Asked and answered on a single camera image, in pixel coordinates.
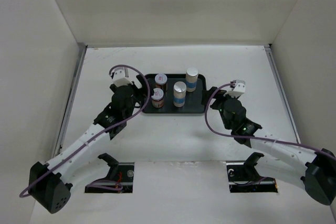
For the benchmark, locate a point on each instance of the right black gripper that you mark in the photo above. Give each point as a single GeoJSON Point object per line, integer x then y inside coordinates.
{"type": "Point", "coordinates": [206, 93]}

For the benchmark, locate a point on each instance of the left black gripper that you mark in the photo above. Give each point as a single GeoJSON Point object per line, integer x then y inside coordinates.
{"type": "Point", "coordinates": [143, 89]}

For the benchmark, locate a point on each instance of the red label spice jar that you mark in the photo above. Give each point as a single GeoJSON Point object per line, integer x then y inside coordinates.
{"type": "Point", "coordinates": [161, 81]}
{"type": "Point", "coordinates": [157, 98]}

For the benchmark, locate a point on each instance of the blue label shaker bottle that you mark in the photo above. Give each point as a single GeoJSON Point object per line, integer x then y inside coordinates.
{"type": "Point", "coordinates": [179, 94]}
{"type": "Point", "coordinates": [191, 79]}

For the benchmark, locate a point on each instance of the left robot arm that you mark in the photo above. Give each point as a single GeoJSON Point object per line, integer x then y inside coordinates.
{"type": "Point", "coordinates": [50, 183]}

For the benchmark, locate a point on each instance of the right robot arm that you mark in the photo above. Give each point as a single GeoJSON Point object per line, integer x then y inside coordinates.
{"type": "Point", "coordinates": [306, 167]}

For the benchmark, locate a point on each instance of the black plastic tray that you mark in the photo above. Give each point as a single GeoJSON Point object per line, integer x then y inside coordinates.
{"type": "Point", "coordinates": [192, 101]}

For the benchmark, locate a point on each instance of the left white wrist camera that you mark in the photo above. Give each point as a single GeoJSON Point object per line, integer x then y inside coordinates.
{"type": "Point", "coordinates": [120, 76]}

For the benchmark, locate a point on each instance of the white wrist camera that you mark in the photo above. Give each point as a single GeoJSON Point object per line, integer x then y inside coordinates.
{"type": "Point", "coordinates": [237, 88]}
{"type": "Point", "coordinates": [120, 76]}

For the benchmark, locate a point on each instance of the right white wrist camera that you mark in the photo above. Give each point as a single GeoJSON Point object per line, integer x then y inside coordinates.
{"type": "Point", "coordinates": [237, 88]}

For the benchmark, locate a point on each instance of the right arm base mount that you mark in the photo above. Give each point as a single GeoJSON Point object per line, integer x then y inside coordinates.
{"type": "Point", "coordinates": [243, 177]}

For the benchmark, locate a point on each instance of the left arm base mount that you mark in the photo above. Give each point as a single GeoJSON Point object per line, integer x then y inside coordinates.
{"type": "Point", "coordinates": [118, 179]}

